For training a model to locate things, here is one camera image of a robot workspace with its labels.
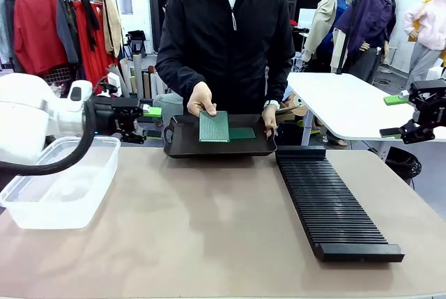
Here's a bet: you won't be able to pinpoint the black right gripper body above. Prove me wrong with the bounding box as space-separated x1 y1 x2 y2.
408 79 446 128

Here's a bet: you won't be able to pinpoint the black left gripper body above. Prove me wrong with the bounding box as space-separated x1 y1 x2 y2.
92 97 144 136

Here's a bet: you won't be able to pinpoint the light green perforated PCB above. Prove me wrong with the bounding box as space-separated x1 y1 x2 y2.
198 110 231 144

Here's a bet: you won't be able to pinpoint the black plastic tray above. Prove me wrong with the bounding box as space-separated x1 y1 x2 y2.
162 114 278 159

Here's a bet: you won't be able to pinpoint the dark green PCB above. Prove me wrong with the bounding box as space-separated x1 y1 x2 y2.
229 127 256 140

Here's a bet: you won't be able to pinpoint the person's left forearm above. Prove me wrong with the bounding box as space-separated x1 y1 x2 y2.
263 56 296 105

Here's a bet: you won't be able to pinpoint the person's right forearm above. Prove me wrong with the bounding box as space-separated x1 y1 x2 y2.
154 58 207 95

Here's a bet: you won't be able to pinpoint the person's right hand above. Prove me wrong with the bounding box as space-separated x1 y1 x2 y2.
186 81 218 117

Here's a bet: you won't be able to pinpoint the person's left hand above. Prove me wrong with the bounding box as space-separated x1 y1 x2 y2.
261 105 279 137

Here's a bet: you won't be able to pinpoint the bundle of paper rolls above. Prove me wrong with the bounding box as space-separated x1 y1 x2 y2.
106 52 169 100

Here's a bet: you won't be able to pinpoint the white table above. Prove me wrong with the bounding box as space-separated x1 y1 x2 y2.
286 72 446 142

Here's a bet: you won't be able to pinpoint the red dress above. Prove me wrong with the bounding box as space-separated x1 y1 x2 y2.
72 0 118 95

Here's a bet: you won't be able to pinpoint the mannequin with pink jacket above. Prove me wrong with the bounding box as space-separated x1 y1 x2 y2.
403 0 446 89

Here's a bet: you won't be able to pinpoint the black chair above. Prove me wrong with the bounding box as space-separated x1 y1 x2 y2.
124 29 148 60

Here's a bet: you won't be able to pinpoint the mannequin with purple jacket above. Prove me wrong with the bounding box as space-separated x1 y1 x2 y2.
333 0 399 84

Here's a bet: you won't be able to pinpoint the beige hanging garment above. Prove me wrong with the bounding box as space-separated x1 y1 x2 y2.
102 0 123 59

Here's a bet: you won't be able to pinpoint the grey table leg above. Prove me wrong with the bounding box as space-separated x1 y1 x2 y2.
300 106 316 147

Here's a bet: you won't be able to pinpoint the black scarf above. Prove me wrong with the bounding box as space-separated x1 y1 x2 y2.
80 0 101 53

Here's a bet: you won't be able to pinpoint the grey hanging garment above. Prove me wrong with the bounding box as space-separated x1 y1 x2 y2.
56 0 82 66

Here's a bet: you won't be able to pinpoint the clear plastic storage box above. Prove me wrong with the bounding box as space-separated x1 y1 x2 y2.
0 135 122 231

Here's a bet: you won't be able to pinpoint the person in black jacket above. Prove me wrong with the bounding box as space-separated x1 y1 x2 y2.
154 0 296 116

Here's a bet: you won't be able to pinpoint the cardboard pieces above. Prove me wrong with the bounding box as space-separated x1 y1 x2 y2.
277 92 308 123

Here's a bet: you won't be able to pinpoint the mannequin with beige coat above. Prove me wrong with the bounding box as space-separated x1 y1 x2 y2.
301 0 374 74

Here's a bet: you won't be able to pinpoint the black slotted PCB rack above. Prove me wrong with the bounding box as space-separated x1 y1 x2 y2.
275 145 406 263

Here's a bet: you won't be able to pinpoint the red jacket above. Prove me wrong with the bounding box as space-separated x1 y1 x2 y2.
13 0 68 76

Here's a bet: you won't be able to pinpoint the pale blue hanging garment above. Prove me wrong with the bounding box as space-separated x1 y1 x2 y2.
0 0 17 70

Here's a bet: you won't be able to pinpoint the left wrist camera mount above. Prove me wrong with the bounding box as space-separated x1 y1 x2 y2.
100 72 123 98

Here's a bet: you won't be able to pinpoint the black coiled cable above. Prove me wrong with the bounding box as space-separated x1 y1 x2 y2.
384 146 423 181

